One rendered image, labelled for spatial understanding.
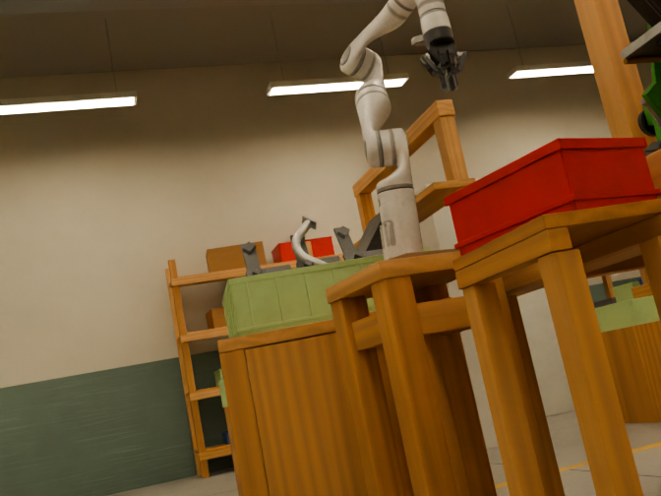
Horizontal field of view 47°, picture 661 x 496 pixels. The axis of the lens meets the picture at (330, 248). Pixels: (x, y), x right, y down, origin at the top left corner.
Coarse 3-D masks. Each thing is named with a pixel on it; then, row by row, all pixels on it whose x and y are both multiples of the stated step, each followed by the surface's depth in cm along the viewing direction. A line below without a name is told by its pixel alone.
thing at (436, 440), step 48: (384, 288) 164; (432, 288) 196; (384, 336) 167; (432, 336) 194; (432, 384) 162; (384, 432) 181; (432, 432) 160; (384, 480) 178; (432, 480) 157; (480, 480) 188
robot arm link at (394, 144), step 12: (384, 132) 186; (396, 132) 185; (384, 144) 184; (396, 144) 184; (384, 156) 185; (396, 156) 185; (408, 156) 186; (408, 168) 184; (384, 180) 184; (396, 180) 183; (408, 180) 184
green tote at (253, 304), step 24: (336, 264) 222; (360, 264) 224; (240, 288) 216; (264, 288) 217; (288, 288) 218; (312, 288) 220; (240, 312) 214; (264, 312) 216; (288, 312) 217; (312, 312) 218; (240, 336) 213
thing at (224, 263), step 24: (312, 240) 828; (168, 264) 774; (216, 264) 796; (240, 264) 801; (264, 264) 806; (288, 264) 803; (168, 288) 810; (216, 312) 782; (192, 336) 758; (216, 336) 765; (192, 384) 752; (216, 384) 796; (192, 408) 746; (192, 432) 782; (216, 456) 738
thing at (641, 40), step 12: (660, 24) 137; (648, 36) 140; (660, 36) 139; (624, 48) 147; (636, 48) 143; (648, 48) 144; (660, 48) 145; (624, 60) 147; (636, 60) 147; (648, 60) 148; (660, 60) 149
